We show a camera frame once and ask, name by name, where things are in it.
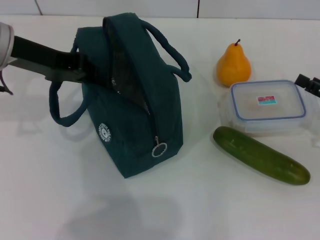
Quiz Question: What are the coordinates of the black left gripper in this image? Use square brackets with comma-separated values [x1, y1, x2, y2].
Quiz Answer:
[11, 34, 113, 88]

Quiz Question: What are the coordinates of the clear food container blue rim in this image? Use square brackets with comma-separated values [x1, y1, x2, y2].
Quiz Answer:
[219, 79, 316, 138]

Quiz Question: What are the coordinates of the orange pear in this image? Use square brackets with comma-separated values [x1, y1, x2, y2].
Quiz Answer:
[216, 38, 252, 88]

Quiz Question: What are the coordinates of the dark teal insulated lunch bag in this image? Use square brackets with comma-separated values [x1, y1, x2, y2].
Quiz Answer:
[49, 14, 193, 180]

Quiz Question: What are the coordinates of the green cucumber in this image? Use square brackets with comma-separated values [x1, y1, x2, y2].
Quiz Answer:
[212, 126, 311, 186]

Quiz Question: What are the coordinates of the left arm cable with connector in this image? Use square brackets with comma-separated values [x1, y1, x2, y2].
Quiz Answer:
[0, 71, 14, 96]

